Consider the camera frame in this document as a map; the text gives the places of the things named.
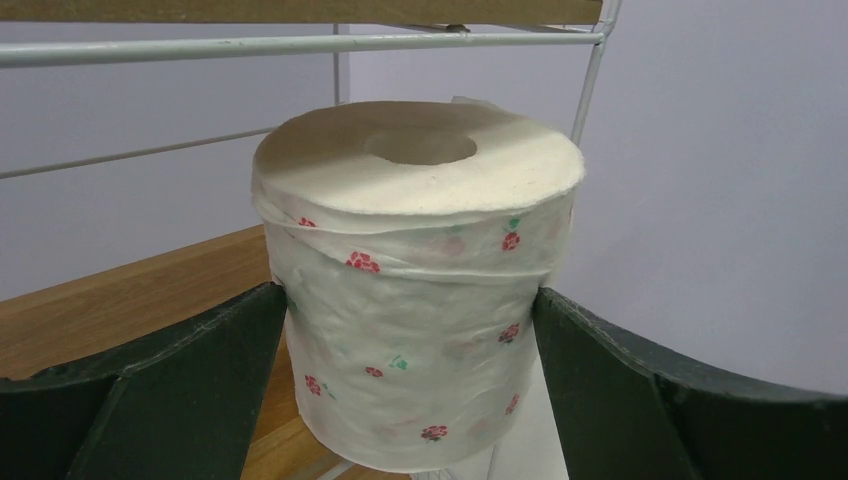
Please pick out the floral white paper roll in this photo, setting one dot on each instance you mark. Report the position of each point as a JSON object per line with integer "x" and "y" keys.
{"x": 411, "y": 239}

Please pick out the white wire wooden shelf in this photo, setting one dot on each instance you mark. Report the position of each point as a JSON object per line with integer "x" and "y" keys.
{"x": 92, "y": 314}

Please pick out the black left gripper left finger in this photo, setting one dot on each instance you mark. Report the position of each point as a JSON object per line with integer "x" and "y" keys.
{"x": 179, "y": 403}

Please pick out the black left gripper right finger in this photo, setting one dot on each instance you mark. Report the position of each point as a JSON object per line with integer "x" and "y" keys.
{"x": 626, "y": 407}

